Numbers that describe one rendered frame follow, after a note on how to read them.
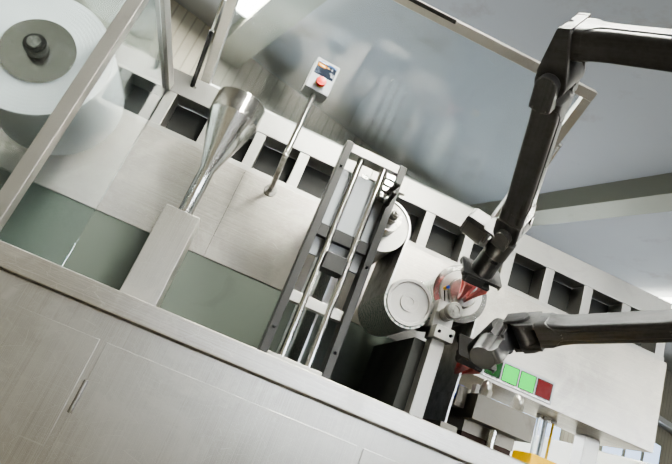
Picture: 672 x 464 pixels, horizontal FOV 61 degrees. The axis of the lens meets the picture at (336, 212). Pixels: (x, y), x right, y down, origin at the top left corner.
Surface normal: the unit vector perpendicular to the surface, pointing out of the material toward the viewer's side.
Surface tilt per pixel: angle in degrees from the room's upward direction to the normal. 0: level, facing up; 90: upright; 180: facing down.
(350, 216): 90
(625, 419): 90
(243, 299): 90
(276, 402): 90
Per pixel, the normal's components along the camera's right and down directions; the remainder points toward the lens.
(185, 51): 0.56, -0.11
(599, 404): 0.24, -0.29
